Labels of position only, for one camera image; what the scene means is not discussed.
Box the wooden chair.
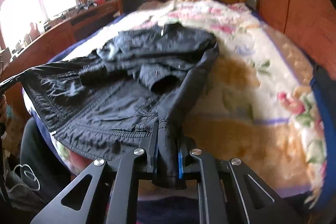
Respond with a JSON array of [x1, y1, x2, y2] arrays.
[[118, 0, 148, 16]]

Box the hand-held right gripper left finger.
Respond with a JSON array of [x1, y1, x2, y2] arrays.
[[30, 122, 159, 224]]

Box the black jacket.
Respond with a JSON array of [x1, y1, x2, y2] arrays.
[[22, 23, 221, 190]]

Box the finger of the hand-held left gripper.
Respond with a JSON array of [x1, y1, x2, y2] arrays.
[[0, 69, 29, 94]]

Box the floral blanket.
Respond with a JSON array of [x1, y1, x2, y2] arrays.
[[50, 0, 328, 203]]

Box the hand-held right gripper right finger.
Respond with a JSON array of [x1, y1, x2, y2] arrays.
[[177, 138, 298, 224]]

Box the wooden desk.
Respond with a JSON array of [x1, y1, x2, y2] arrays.
[[0, 0, 120, 119]]

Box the person's dark trouser leg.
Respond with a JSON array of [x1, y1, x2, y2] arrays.
[[19, 118, 72, 205]]

